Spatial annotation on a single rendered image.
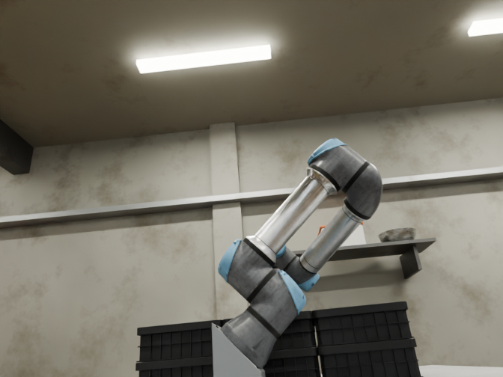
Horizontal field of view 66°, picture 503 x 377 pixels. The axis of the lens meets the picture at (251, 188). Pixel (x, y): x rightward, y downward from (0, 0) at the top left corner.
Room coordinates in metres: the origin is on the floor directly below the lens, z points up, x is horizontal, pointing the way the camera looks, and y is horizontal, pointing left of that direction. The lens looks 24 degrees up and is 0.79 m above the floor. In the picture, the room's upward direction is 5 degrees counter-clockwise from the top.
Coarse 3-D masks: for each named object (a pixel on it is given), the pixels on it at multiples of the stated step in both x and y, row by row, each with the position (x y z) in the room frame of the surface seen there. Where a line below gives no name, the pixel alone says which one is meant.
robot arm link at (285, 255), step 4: (284, 248) 1.28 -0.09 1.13; (288, 248) 1.32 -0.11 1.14; (280, 252) 1.28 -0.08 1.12; (284, 252) 1.30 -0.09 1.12; (288, 252) 1.30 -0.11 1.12; (292, 252) 1.32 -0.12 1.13; (276, 256) 1.28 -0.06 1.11; (280, 256) 1.29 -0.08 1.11; (284, 256) 1.30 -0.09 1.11; (288, 256) 1.30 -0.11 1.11; (292, 256) 1.30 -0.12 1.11; (276, 260) 1.31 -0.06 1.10; (280, 260) 1.30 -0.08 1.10; (284, 260) 1.30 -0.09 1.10; (288, 260) 1.30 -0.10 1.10; (276, 264) 1.32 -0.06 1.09; (280, 264) 1.31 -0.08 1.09; (284, 264) 1.30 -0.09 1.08; (280, 268) 1.32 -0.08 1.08
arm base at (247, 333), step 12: (252, 312) 1.09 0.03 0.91; (228, 324) 1.10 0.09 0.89; (240, 324) 1.08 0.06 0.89; (252, 324) 1.07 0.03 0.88; (264, 324) 1.07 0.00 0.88; (228, 336) 1.07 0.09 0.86; (240, 336) 1.06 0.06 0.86; (252, 336) 1.07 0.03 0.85; (264, 336) 1.08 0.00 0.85; (276, 336) 1.11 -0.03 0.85; (240, 348) 1.06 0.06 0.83; (252, 348) 1.07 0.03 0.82; (264, 348) 1.09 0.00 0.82; (252, 360) 1.07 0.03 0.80; (264, 360) 1.10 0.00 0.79
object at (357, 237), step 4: (360, 224) 3.43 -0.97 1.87; (320, 228) 3.46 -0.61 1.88; (356, 228) 3.42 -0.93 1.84; (360, 228) 3.42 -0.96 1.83; (320, 232) 3.51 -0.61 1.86; (356, 232) 3.42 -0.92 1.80; (360, 232) 3.42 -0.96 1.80; (352, 236) 3.43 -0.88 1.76; (356, 236) 3.42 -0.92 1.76; (360, 236) 3.42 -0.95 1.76; (364, 236) 3.43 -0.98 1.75; (348, 240) 3.43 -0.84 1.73; (352, 240) 3.43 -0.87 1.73; (356, 240) 3.42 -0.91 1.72; (360, 240) 3.42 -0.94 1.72; (364, 240) 3.42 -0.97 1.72; (344, 244) 3.43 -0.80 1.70; (348, 244) 3.43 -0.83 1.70; (352, 244) 3.43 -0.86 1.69; (356, 244) 3.43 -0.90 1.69; (360, 244) 3.42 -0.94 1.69; (364, 244) 3.42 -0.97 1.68
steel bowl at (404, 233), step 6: (396, 228) 3.40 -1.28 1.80; (402, 228) 3.40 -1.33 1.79; (408, 228) 3.41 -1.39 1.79; (414, 228) 3.44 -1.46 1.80; (384, 234) 3.49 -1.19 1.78; (390, 234) 3.44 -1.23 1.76; (396, 234) 3.42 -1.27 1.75; (402, 234) 3.41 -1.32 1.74; (408, 234) 3.42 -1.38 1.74; (414, 234) 3.46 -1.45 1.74; (384, 240) 3.53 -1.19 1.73; (390, 240) 3.48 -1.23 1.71; (396, 240) 3.45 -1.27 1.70; (402, 240) 3.45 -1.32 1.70
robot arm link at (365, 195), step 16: (368, 176) 1.00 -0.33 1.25; (352, 192) 1.04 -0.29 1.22; (368, 192) 1.02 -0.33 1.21; (352, 208) 1.07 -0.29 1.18; (368, 208) 1.06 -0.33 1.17; (336, 224) 1.14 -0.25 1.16; (352, 224) 1.12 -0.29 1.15; (320, 240) 1.20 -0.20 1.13; (336, 240) 1.17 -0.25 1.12; (304, 256) 1.27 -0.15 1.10; (320, 256) 1.23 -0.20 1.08; (288, 272) 1.32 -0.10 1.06; (304, 272) 1.29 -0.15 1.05; (304, 288) 1.33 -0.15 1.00
